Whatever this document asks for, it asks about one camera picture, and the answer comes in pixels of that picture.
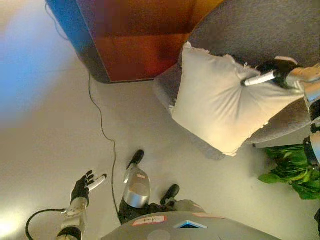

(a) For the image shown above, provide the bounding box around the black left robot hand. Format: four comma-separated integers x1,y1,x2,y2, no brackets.
70,170,108,205

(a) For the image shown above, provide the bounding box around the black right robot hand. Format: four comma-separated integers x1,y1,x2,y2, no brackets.
240,58,301,89

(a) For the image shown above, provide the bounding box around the white square pillow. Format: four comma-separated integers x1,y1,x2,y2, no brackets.
169,41,305,158

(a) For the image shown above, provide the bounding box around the grey fabric armchair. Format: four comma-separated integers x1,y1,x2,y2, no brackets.
153,0,320,161

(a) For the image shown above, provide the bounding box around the silver left robot leg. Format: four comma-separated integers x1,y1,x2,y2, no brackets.
118,149,152,225

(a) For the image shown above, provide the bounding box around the silver robot leg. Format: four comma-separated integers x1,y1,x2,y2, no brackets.
159,183,209,214
118,149,152,225

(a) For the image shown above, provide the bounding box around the grey robot torso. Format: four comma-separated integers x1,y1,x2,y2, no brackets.
100,211,284,240

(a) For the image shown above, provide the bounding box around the silver right robot leg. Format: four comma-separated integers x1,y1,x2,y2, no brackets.
159,183,209,214

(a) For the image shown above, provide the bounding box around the green leafy houseplant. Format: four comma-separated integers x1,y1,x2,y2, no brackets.
257,144,320,201

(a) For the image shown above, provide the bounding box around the brown wooden desk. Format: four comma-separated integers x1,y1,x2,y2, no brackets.
44,0,227,85

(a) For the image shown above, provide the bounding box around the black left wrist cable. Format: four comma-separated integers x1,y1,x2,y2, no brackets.
25,208,69,240

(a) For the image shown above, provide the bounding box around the thin black floor cable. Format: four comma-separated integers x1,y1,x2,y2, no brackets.
44,1,120,216

